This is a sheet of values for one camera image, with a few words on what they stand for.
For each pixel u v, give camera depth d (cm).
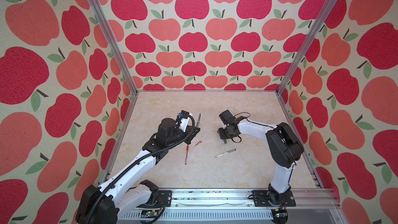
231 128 72
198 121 75
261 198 72
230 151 91
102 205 39
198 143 93
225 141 93
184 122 68
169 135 61
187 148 91
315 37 88
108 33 87
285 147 51
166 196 75
